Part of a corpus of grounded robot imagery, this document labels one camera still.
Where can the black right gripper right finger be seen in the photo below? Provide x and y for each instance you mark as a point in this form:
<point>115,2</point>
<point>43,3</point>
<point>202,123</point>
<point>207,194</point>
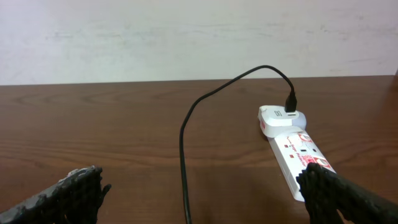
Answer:
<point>330,199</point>

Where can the white USB wall charger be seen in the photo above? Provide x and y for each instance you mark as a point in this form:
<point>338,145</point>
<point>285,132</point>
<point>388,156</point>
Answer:
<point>274,120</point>

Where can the white power strip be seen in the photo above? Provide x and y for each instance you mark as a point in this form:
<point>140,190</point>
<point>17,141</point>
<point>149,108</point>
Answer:
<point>294,151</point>

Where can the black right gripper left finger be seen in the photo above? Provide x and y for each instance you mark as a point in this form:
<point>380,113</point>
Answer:
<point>75,198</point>

